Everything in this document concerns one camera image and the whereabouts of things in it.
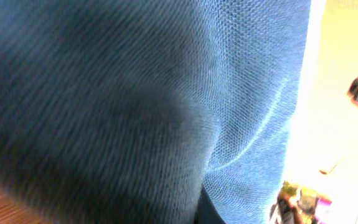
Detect blue polo shirt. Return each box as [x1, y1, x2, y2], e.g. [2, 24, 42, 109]
[0, 0, 311, 223]

